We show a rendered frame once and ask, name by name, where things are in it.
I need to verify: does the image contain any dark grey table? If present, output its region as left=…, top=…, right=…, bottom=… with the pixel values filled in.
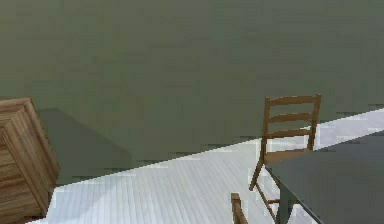
left=265, top=130, right=384, bottom=224

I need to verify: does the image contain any brown wooden cabinet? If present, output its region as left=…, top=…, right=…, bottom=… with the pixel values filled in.
left=0, top=97, right=61, bottom=224

